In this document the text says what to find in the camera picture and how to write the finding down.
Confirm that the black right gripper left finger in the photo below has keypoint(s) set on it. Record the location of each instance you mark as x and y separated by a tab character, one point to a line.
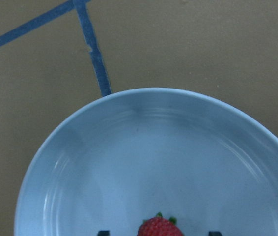
103	233

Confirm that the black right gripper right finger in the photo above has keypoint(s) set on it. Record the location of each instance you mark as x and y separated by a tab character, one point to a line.
214	233

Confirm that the red strawberry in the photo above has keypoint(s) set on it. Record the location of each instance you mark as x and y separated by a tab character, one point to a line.
159	226

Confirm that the blue plate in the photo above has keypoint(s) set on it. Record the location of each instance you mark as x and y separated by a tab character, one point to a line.
127	156

